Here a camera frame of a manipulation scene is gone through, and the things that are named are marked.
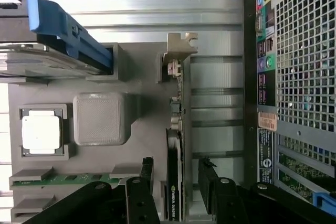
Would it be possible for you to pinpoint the silver CPU chip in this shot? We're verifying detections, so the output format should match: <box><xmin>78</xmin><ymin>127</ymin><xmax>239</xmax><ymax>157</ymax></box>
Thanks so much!
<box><xmin>20</xmin><ymin>108</ymin><xmax>64</xmax><ymax>157</ymax></box>

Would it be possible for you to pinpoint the orange sticker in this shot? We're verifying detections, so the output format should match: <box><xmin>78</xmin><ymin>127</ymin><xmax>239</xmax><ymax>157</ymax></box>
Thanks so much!
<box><xmin>258</xmin><ymin>111</ymin><xmax>278</xmax><ymax>131</ymax></box>

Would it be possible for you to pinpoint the silver hard disk blue label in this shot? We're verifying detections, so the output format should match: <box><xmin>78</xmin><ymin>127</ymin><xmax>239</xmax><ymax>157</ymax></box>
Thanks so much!
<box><xmin>0</xmin><ymin>0</ymin><xmax>106</xmax><ymax>78</ymax></box>

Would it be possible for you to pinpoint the grey printed parts rack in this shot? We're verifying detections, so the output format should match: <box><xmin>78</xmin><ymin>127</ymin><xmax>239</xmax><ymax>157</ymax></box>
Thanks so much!
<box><xmin>7</xmin><ymin>41</ymin><xmax>212</xmax><ymax>224</ymax></box>

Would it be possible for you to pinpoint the green RAM stick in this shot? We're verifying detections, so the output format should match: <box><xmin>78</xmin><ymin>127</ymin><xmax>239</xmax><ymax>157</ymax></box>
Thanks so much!
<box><xmin>12</xmin><ymin>173</ymin><xmax>124</xmax><ymax>187</ymax></box>

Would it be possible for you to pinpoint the black open PC case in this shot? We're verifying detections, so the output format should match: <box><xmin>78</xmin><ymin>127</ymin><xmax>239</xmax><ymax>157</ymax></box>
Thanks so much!
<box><xmin>241</xmin><ymin>0</ymin><xmax>336</xmax><ymax>224</ymax></box>

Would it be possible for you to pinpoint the blue case latch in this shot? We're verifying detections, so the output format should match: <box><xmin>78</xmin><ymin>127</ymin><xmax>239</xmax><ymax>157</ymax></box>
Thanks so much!
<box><xmin>312</xmin><ymin>191</ymin><xmax>336</xmax><ymax>219</ymax></box>

